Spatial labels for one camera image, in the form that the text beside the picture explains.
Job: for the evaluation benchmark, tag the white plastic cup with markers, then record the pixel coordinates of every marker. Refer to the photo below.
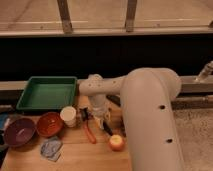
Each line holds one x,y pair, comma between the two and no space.
68,115

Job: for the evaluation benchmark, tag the green plastic tray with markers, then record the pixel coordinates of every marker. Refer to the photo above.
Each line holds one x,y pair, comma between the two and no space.
47,93

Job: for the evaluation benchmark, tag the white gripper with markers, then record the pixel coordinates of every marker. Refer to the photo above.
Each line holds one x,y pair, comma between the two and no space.
100,108

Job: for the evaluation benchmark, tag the small black clip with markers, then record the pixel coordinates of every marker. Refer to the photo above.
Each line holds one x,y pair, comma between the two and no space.
84,114

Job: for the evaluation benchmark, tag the purple bowl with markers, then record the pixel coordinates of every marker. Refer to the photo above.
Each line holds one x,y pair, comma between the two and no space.
19,132

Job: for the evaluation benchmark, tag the grey crumpled cloth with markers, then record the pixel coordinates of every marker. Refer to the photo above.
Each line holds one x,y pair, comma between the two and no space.
50,148

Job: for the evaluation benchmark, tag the red bowl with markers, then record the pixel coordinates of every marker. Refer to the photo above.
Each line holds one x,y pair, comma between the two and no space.
49,124

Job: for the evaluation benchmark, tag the black handled brush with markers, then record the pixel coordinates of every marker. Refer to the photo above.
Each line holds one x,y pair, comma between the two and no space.
107,128

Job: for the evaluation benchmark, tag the orange carrot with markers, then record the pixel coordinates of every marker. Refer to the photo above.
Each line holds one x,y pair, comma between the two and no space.
89,134

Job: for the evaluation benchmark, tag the red yellow apple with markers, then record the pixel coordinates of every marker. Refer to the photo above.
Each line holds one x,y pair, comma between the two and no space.
116,143

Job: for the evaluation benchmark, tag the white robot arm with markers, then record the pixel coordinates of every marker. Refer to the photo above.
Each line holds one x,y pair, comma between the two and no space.
145,96

